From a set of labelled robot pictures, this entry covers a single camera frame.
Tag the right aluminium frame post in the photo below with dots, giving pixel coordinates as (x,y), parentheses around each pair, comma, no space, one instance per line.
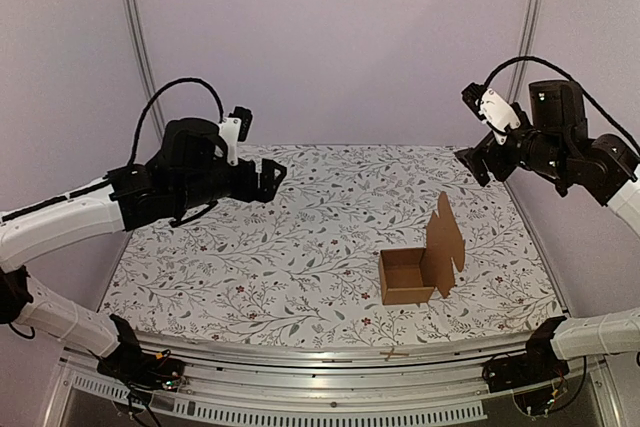
(532,9)

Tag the brown cardboard box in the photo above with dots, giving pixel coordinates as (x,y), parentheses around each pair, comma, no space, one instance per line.
(413,275)

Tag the aluminium frame post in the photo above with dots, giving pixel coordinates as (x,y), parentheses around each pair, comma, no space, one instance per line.
(155,120)
(532,9)

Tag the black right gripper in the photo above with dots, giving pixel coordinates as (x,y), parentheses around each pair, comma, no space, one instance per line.
(495,159)

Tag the aluminium front rail base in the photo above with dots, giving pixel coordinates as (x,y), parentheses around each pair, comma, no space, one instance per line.
(226,384)

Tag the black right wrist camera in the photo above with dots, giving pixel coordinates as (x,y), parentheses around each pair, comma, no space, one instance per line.
(492,110)

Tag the floral patterned table mat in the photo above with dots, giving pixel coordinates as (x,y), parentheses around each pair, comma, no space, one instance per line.
(302,271)

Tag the left aluminium frame post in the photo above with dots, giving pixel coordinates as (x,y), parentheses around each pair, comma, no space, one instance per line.
(155,120)

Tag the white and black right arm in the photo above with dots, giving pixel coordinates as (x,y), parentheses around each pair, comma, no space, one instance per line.
(608,169)

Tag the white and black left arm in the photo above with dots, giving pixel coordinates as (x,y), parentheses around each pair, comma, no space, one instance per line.
(196,165)

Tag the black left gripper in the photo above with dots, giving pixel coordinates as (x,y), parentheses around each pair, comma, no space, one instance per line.
(267,188)

